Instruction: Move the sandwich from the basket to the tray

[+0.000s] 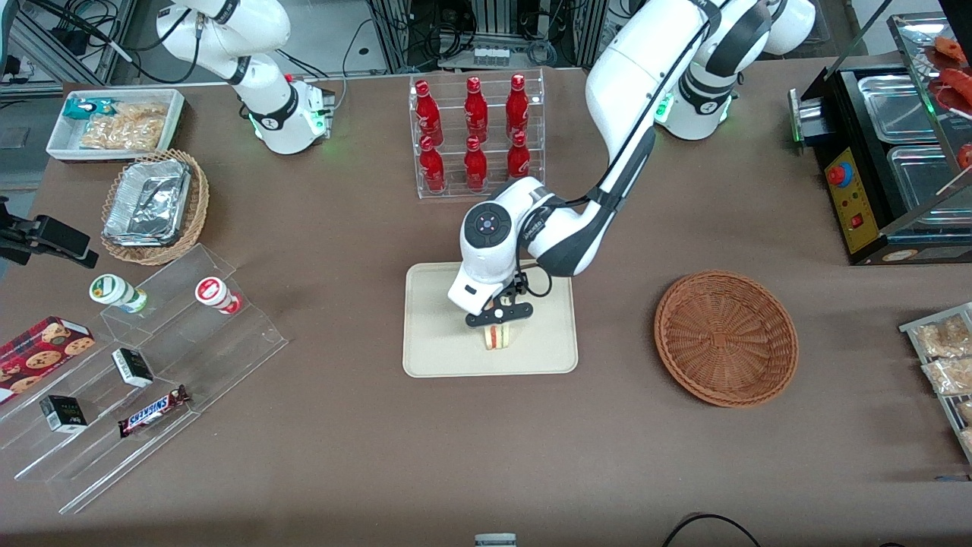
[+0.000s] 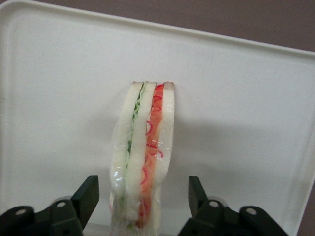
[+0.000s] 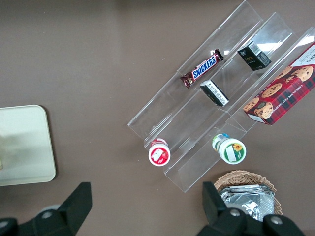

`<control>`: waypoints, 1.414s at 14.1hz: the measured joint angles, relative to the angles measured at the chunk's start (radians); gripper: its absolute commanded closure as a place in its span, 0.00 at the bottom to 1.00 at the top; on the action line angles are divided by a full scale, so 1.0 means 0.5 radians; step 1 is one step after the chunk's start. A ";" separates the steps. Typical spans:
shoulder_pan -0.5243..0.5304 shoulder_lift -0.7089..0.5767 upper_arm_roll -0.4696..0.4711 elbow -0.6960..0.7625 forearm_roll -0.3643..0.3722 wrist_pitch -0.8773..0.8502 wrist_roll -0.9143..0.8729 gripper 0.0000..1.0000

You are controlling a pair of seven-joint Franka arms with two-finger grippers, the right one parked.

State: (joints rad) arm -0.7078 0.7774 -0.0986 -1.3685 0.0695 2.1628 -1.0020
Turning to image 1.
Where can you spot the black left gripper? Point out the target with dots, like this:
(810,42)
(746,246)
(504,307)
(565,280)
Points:
(518,288)

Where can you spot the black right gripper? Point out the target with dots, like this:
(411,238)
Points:
(38,231)

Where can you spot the triangle sandwich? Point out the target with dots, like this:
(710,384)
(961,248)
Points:
(498,338)

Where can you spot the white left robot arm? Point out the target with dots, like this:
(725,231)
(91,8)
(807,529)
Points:
(645,76)

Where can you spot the beige rectangular serving tray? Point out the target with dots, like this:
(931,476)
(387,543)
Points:
(433,342)

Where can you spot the oval wicker basket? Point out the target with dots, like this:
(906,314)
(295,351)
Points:
(199,205)

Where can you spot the round brown wicker basket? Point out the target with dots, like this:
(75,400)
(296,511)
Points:
(725,338)

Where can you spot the tray of packaged snacks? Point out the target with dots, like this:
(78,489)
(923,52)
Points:
(911,328)

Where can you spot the green lidded yogurt cup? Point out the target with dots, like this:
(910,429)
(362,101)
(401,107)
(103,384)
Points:
(114,291)

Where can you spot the stack of foil trays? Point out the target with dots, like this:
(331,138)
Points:
(148,201)

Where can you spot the white rectangular snack bin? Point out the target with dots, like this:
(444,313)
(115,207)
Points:
(61,144)

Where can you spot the red cookie box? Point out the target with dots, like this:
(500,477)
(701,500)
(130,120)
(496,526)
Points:
(38,353)

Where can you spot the clear bag of chips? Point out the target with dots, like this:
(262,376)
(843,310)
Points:
(125,129)

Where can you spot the teal snack packet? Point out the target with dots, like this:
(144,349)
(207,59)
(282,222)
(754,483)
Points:
(83,108)

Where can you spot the clear acrylic bottle rack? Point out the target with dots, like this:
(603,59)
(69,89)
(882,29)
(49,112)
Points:
(497,171)

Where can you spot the small black carton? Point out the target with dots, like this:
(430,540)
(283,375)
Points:
(133,368)
(63,415)

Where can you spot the red drink bottle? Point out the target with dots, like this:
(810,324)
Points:
(519,159)
(476,110)
(432,167)
(517,106)
(429,114)
(475,165)

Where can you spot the red lidded yogurt cup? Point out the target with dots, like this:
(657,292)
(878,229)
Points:
(213,292)

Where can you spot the Snickers chocolate bar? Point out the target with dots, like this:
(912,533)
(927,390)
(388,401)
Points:
(152,412)

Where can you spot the clear acrylic step shelf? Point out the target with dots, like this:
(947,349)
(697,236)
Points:
(228,357)

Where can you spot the small grey device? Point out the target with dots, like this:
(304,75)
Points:
(495,540)

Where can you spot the white power strip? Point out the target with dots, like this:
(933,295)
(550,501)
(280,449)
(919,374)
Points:
(492,55)

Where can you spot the silver box with green light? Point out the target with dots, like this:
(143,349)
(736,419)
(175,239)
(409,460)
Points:
(809,118)

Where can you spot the red emergency stop button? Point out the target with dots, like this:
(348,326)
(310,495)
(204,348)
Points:
(839,175)

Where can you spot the steel warmer pan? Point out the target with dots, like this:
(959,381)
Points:
(923,178)
(896,106)

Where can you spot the black food warmer machine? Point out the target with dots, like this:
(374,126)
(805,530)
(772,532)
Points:
(942,257)

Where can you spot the clear bag of pastries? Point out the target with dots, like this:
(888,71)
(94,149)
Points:
(953,376)
(945,338)

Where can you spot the glass warmer lid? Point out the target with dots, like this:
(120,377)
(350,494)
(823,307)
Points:
(923,53)

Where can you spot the aluminium profile frame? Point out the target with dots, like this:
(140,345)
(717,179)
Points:
(114,45)

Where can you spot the aluminium frame rack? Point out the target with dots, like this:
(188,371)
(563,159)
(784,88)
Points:
(497,19)

